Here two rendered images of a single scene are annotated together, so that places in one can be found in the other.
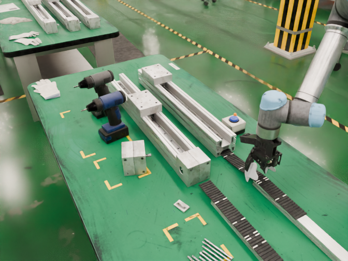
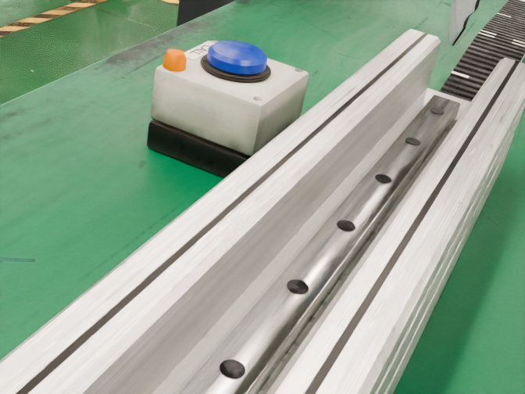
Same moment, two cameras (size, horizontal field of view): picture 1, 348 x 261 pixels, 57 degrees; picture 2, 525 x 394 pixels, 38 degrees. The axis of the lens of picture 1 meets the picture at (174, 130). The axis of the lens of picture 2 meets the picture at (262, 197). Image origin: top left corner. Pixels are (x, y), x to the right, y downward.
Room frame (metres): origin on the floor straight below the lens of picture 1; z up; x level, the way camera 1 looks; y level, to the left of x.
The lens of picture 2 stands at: (1.52, 0.11, 1.03)
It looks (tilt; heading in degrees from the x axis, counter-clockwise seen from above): 30 degrees down; 228
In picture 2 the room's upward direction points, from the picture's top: 11 degrees clockwise
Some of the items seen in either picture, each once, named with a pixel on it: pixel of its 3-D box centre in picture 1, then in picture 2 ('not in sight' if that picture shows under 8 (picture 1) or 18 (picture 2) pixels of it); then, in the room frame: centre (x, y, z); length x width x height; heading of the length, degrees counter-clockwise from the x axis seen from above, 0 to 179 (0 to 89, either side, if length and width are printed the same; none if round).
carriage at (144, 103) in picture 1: (144, 105); not in sight; (1.32, 0.14, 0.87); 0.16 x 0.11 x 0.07; 28
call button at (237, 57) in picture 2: (233, 119); (236, 62); (1.23, -0.28, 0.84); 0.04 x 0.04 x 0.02
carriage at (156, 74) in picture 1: (156, 76); not in sight; (1.63, 0.09, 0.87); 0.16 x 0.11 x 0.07; 28
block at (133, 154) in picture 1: (136, 157); not in sight; (0.99, 0.15, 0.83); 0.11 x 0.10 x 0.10; 97
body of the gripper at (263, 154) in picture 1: (265, 149); not in sight; (0.87, -0.32, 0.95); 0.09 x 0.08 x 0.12; 28
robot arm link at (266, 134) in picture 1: (268, 129); not in sight; (0.88, -0.32, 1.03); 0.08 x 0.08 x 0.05
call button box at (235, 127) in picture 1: (231, 126); (240, 110); (1.22, -0.27, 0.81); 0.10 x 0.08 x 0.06; 118
